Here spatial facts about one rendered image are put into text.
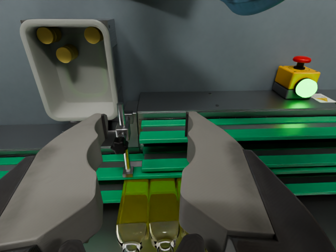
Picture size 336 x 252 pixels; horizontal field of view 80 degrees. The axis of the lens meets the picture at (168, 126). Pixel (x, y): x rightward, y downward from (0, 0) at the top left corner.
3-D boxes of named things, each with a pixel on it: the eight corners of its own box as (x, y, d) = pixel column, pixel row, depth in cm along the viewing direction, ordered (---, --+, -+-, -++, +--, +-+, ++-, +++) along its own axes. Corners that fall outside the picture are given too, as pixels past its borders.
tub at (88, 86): (62, 107, 57) (48, 122, 50) (37, 17, 46) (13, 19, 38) (124, 106, 58) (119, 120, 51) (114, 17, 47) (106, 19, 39)
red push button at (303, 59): (295, 72, 50) (300, 58, 48) (286, 68, 53) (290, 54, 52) (311, 72, 50) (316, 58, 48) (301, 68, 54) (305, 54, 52)
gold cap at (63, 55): (61, 43, 48) (53, 47, 44) (76, 43, 48) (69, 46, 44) (65, 59, 49) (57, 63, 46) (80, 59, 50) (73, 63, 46)
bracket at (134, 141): (127, 132, 56) (124, 147, 50) (124, 100, 51) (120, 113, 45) (141, 132, 56) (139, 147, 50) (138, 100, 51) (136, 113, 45)
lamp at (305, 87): (291, 95, 51) (298, 99, 49) (297, 77, 49) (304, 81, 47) (308, 94, 52) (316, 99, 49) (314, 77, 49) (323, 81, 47)
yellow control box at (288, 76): (270, 89, 58) (285, 99, 52) (278, 63, 55) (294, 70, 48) (294, 89, 59) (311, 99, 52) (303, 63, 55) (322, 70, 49)
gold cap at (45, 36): (62, 28, 46) (54, 30, 42) (60, 44, 48) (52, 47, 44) (46, 22, 45) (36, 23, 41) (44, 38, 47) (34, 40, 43)
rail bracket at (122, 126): (125, 153, 51) (117, 193, 40) (117, 89, 42) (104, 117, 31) (137, 153, 51) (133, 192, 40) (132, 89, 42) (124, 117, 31)
